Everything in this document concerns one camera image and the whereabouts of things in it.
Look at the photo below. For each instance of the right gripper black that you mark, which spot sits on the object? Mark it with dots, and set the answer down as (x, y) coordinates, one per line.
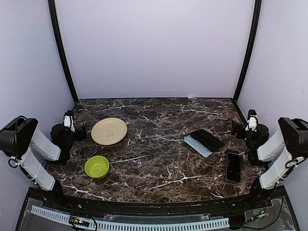
(235, 128)

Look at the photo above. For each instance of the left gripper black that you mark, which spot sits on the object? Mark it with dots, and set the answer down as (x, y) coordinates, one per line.
(79, 136)

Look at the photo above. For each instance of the black phone case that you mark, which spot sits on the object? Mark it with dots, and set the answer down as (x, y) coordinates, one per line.
(208, 140)

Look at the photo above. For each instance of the phone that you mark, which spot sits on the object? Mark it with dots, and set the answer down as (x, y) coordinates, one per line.
(234, 161)

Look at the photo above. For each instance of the light blue phone case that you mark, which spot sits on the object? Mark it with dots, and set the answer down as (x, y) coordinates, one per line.
(196, 145)

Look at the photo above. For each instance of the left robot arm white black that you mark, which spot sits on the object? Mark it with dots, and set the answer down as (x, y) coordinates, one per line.
(21, 139)

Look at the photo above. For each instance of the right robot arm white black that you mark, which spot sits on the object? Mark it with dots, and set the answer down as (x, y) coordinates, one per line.
(284, 150)

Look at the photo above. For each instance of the beige round plate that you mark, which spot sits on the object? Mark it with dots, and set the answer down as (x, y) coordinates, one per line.
(109, 131)

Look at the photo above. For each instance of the green bowl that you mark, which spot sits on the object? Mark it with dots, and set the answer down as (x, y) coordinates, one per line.
(97, 167)

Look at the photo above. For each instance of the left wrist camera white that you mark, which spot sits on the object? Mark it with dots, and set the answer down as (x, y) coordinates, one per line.
(69, 120)

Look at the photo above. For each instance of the black front rail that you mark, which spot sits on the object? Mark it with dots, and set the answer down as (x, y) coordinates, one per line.
(226, 207)

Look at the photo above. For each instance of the white cable duct strip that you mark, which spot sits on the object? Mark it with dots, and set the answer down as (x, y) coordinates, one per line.
(128, 224)

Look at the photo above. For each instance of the right black frame post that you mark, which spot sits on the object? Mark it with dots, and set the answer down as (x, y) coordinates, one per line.
(249, 50)

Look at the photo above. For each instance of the black frame post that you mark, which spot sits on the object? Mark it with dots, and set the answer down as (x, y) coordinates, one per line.
(249, 50)
(60, 48)

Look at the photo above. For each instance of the left black frame post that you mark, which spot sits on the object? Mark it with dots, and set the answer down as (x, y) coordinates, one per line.
(60, 48)

